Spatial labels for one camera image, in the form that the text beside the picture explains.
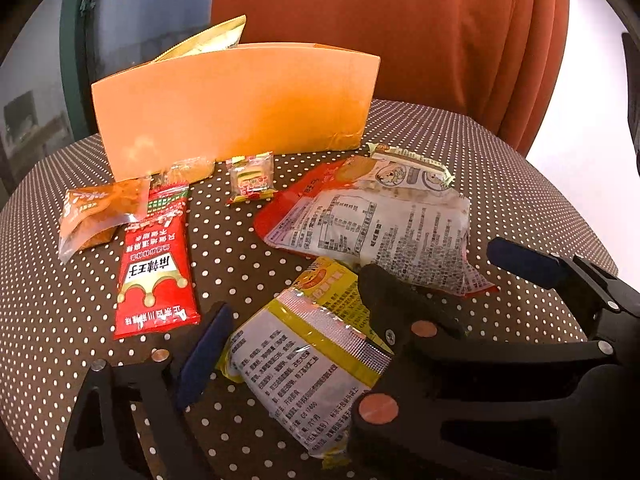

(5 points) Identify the burger gummy candy packet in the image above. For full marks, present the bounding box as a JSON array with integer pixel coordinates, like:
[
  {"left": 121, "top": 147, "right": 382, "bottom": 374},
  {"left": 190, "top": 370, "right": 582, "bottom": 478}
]
[{"left": 225, "top": 151, "right": 278, "bottom": 206}]

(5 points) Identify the yellow silver snack packet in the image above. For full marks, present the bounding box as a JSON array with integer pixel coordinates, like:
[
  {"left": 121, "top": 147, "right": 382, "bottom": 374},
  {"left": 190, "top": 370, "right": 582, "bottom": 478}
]
[{"left": 216, "top": 256, "right": 401, "bottom": 471}]

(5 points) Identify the orange clear snack packet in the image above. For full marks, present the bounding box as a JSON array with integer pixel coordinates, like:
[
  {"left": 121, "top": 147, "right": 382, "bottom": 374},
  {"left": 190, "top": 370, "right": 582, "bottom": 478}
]
[{"left": 57, "top": 176, "right": 153, "bottom": 263}]

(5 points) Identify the long red sachet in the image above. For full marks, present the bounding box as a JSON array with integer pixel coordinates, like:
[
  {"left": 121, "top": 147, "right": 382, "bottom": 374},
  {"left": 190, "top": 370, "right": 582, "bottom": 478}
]
[{"left": 112, "top": 182, "right": 202, "bottom": 341}]

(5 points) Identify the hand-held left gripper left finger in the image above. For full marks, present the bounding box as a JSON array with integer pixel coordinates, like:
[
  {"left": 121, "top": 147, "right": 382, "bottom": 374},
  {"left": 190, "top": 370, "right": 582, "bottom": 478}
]
[{"left": 59, "top": 301, "right": 236, "bottom": 480}]

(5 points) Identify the orange curtain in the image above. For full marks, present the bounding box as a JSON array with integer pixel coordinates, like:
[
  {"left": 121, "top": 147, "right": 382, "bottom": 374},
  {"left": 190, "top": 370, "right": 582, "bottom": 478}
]
[{"left": 210, "top": 0, "right": 571, "bottom": 156}]

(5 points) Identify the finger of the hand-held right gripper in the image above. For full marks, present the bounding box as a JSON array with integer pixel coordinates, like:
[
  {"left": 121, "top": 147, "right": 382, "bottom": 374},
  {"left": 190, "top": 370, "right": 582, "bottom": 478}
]
[
  {"left": 349, "top": 360, "right": 618, "bottom": 480},
  {"left": 359, "top": 263, "right": 622, "bottom": 367}
]

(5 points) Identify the dark cabinet behind window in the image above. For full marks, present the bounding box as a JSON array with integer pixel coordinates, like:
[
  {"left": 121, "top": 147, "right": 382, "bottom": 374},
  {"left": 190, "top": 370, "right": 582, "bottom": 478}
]
[{"left": 2, "top": 91, "right": 63, "bottom": 171}]

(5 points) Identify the green white snack packet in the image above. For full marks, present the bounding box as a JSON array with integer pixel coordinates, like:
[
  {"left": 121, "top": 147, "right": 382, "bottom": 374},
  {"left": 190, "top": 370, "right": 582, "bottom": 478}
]
[{"left": 367, "top": 142, "right": 455, "bottom": 191}]

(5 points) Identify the large red white snack packet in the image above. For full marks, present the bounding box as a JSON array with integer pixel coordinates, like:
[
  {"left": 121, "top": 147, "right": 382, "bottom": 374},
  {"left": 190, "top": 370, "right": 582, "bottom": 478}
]
[{"left": 254, "top": 156, "right": 501, "bottom": 300}]

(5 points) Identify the gold foil snack packet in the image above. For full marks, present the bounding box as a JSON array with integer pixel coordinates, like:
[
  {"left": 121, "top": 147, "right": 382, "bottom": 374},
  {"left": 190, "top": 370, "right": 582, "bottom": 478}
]
[{"left": 152, "top": 14, "right": 247, "bottom": 63}]

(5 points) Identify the orange cardboard box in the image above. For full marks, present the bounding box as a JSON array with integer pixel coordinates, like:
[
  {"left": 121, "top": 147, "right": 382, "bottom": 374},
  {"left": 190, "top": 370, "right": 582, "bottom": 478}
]
[{"left": 91, "top": 42, "right": 381, "bottom": 181}]

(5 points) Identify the brown polka dot tablecloth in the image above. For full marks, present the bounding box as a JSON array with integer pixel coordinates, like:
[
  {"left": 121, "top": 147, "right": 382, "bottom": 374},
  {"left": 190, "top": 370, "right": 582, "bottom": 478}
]
[{"left": 0, "top": 99, "right": 628, "bottom": 480}]

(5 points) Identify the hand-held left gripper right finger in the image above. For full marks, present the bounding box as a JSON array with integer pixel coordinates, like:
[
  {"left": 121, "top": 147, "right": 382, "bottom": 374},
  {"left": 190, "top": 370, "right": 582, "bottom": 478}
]
[{"left": 487, "top": 237, "right": 640, "bottom": 341}]

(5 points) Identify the clear wrapped pastry packet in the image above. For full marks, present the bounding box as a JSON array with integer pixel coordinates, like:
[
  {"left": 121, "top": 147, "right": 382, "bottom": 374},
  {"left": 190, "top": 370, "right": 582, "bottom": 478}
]
[{"left": 150, "top": 156, "right": 216, "bottom": 188}]

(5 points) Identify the green window frame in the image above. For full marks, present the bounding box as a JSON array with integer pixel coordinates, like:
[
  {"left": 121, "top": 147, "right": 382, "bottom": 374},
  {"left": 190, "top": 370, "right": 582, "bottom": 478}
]
[{"left": 59, "top": 0, "right": 108, "bottom": 136}]

